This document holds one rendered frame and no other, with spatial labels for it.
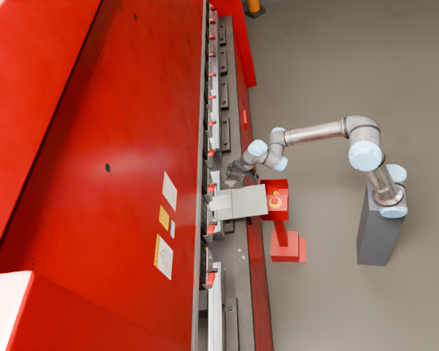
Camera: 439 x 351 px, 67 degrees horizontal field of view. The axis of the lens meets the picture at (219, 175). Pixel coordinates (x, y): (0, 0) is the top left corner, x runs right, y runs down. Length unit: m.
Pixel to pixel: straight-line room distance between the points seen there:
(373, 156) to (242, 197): 0.69
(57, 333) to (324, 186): 2.78
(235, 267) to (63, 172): 1.25
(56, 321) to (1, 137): 0.30
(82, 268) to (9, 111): 0.27
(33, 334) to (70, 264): 0.38
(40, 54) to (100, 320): 0.43
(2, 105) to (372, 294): 2.39
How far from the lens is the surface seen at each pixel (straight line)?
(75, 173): 0.61
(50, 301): 0.21
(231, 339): 1.59
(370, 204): 1.95
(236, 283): 1.68
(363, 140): 1.40
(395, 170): 1.81
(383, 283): 2.61
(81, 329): 0.23
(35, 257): 0.52
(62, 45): 0.64
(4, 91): 0.50
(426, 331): 2.57
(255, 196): 1.72
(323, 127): 1.53
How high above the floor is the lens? 2.44
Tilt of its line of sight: 51 degrees down
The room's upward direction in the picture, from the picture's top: 23 degrees counter-clockwise
